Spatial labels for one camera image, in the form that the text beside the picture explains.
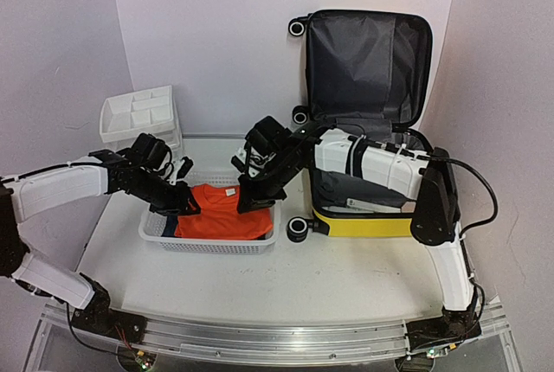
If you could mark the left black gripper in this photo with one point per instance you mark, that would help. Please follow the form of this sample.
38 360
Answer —
179 202

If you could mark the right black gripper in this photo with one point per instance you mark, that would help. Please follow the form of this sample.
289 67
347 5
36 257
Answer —
253 199

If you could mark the blue garment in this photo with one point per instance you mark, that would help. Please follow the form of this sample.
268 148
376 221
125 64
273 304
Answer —
170 227

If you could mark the orange garment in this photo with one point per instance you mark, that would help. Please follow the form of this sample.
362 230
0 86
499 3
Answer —
219 219

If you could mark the white perforated plastic basket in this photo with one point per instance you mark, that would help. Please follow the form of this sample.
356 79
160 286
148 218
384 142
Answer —
152 225

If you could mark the white plastic drawer organizer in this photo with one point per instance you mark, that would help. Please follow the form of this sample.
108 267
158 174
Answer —
153 111

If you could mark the yellow Pikachu hard-shell suitcase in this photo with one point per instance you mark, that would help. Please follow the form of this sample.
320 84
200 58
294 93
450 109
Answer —
367 72

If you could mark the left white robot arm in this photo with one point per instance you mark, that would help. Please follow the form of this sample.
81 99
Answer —
141 170

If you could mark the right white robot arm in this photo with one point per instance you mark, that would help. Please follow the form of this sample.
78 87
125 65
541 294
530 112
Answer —
273 155

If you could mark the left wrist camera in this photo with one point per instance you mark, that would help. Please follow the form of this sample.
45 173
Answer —
181 170

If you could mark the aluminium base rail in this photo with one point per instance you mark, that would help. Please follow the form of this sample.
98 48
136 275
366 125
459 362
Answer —
62 341

